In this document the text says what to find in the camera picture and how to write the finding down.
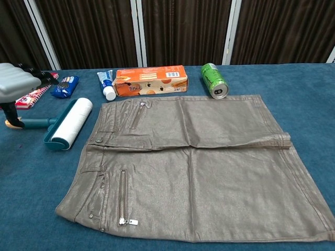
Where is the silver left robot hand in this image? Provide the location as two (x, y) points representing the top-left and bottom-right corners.
(0, 62), (60, 129)

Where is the teal lint roller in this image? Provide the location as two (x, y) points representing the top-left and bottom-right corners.
(4, 97), (94, 152)

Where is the red spiral notebook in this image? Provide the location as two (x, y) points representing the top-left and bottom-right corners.
(14, 72), (60, 110)

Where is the blue cookie pack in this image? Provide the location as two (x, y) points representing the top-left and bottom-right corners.
(50, 75), (80, 99)

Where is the dark brown curtain panel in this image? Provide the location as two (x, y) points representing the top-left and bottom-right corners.
(230, 0), (335, 65)
(141, 0), (233, 67)
(0, 0), (52, 73)
(35, 0), (139, 71)

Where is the white blue toothpaste tube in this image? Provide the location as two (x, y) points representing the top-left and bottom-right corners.
(96, 69), (117, 101)

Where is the orange biscuit box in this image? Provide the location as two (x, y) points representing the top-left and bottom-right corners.
(111, 65), (189, 98)

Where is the green drink can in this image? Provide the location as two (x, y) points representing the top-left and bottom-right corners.
(200, 62), (230, 100)

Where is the grey-brown shiny skirt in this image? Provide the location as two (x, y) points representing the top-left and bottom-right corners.
(54, 94), (335, 243)

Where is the blue table cloth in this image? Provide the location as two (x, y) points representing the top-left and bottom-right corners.
(0, 62), (335, 251)

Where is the white screen frame post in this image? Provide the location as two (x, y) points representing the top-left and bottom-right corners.
(23, 0), (62, 71)
(130, 0), (149, 67)
(326, 44), (335, 64)
(221, 0), (243, 66)

